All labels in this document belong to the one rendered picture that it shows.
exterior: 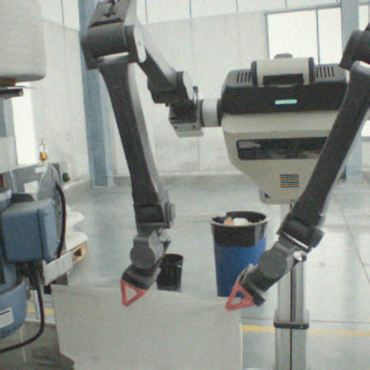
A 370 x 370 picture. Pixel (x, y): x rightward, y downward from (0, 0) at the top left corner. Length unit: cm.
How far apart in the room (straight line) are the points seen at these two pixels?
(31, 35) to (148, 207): 42
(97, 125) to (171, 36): 258
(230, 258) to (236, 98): 208
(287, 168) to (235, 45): 785
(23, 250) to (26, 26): 40
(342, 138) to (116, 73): 43
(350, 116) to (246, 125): 52
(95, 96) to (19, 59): 892
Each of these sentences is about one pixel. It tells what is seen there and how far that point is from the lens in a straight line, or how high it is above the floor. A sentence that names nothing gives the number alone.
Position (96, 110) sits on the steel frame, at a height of 178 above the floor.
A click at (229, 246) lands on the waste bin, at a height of 48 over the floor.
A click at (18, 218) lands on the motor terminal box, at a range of 70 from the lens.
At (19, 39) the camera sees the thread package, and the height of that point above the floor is 159.
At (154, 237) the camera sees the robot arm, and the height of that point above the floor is 119.
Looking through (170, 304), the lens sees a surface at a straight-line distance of 99.
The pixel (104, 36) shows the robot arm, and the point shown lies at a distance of 79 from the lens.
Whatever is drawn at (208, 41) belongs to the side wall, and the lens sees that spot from 919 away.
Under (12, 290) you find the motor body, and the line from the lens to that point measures 75.
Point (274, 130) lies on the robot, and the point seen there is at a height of 138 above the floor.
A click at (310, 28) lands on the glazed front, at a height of 313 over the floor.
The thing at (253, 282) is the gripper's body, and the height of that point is 108.
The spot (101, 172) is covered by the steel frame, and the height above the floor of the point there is 36.
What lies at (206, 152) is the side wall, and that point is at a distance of 912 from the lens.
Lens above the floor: 143
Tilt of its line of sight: 9 degrees down
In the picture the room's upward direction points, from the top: 4 degrees counter-clockwise
